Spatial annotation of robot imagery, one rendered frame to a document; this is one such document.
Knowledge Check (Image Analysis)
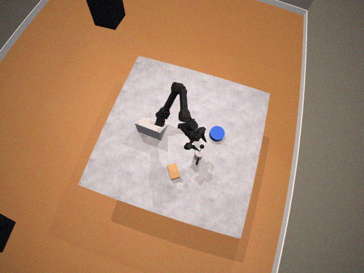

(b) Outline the glass coffee press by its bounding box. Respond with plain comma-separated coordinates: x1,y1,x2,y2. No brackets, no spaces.
193,144,205,165

